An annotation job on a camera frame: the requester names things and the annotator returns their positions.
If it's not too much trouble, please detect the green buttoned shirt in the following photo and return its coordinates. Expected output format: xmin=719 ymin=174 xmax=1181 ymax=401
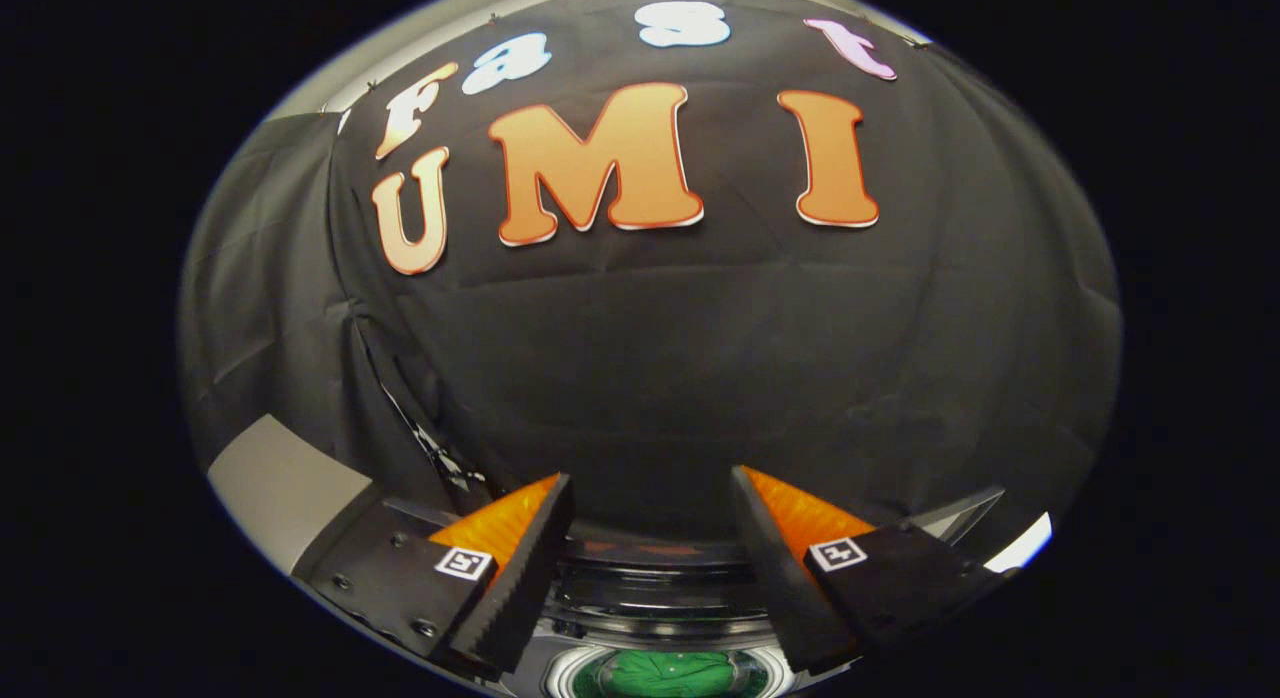
xmin=575 ymin=650 xmax=763 ymax=698

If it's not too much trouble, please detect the white flat board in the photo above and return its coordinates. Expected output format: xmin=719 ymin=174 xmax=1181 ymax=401
xmin=985 ymin=512 xmax=1054 ymax=575

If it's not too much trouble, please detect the black backdrop cloth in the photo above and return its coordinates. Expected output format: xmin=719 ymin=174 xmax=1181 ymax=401
xmin=178 ymin=0 xmax=1123 ymax=544

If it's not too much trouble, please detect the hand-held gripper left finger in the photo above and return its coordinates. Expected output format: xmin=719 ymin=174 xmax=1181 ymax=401
xmin=298 ymin=472 xmax=577 ymax=679

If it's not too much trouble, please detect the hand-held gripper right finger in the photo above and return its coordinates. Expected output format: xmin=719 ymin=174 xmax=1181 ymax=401
xmin=728 ymin=465 xmax=1006 ymax=679

